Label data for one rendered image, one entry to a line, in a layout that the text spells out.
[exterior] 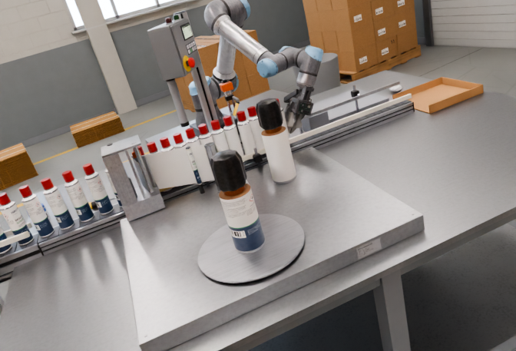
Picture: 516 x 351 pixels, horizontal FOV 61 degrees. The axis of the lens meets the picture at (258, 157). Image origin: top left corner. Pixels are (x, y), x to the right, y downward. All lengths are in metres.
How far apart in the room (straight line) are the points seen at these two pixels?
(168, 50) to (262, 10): 6.50
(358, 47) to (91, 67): 3.94
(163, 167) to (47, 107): 5.58
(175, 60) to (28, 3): 5.52
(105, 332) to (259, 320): 0.42
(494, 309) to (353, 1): 4.12
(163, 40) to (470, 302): 1.54
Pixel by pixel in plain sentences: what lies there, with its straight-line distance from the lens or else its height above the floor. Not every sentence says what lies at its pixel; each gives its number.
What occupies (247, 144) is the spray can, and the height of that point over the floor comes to 0.95.
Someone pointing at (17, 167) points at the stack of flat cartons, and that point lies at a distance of 5.69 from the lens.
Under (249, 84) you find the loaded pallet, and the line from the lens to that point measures 5.50.
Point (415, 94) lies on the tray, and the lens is 2.33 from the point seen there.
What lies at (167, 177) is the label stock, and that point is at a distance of 1.68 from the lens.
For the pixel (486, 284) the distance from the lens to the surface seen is 2.07.
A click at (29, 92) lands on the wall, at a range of 7.13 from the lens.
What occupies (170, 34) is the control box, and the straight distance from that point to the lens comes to 1.65.
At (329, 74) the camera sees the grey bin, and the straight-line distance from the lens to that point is 4.33.
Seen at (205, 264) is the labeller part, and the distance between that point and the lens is 1.25.
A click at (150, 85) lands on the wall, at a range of 7.37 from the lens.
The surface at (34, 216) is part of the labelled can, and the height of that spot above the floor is 0.97.
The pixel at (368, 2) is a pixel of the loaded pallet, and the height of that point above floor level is 0.89.
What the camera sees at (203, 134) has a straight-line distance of 1.73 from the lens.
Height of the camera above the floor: 1.59
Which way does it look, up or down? 23 degrees down
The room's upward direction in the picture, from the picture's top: 15 degrees counter-clockwise
